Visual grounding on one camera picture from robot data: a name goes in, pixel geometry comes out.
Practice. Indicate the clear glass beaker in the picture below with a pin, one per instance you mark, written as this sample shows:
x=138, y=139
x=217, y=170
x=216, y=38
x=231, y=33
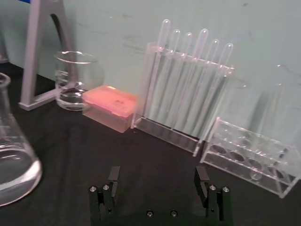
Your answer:
x=70, y=99

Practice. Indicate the black table cloth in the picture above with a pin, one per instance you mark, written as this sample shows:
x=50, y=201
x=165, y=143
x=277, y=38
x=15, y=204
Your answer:
x=150, y=153

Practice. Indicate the clear acrylic pipette rack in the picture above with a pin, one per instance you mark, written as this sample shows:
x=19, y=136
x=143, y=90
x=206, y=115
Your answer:
x=169, y=134

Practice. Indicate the pink pipette tip box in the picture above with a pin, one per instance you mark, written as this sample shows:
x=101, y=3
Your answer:
x=110, y=103

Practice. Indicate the clear glass conical flask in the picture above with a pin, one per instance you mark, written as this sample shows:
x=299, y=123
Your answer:
x=14, y=169

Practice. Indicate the clear acrylic test tube rack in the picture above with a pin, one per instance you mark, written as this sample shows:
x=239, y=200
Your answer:
x=247, y=162

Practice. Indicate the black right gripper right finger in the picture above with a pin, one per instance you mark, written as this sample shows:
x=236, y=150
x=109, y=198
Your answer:
x=202, y=186

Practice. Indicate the grey plastic stand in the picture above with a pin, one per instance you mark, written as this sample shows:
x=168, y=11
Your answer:
x=33, y=58

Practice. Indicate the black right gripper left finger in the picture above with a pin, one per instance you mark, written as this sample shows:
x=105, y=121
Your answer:
x=98, y=200

